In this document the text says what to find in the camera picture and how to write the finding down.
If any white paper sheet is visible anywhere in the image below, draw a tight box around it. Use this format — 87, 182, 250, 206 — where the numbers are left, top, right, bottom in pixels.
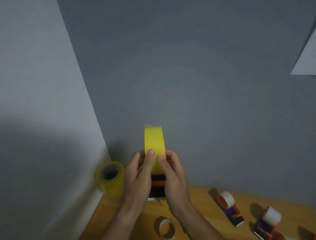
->
290, 27, 316, 76

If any orange black tape dispenser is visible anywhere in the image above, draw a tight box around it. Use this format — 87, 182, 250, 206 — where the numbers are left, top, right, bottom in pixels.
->
148, 174, 167, 201

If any clear yellowish tape roll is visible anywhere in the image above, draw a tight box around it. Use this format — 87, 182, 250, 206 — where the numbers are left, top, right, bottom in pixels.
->
96, 161, 125, 196

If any person's left hand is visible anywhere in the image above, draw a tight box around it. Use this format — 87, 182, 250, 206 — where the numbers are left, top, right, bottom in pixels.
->
123, 149, 156, 210

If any yellow tape roll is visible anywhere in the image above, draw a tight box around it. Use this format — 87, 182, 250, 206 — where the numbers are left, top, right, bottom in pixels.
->
144, 126, 171, 210

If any blue orange tape dispenser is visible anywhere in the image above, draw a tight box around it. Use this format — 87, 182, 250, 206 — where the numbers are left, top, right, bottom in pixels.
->
253, 219, 280, 240
220, 199, 245, 227

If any person's right forearm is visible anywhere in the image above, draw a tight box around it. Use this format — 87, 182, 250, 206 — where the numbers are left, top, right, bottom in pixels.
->
173, 203, 225, 240

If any person's left forearm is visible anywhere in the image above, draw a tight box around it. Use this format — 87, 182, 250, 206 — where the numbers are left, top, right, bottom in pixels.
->
99, 205, 146, 240

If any person's right hand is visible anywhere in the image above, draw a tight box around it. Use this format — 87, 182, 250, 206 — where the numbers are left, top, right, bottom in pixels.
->
158, 150, 193, 217

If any white tape roll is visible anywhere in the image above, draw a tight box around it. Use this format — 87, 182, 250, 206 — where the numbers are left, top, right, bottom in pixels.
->
262, 206, 282, 227
217, 191, 236, 210

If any small beige tape roll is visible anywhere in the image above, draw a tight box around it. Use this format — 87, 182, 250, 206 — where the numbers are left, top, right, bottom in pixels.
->
158, 219, 176, 240

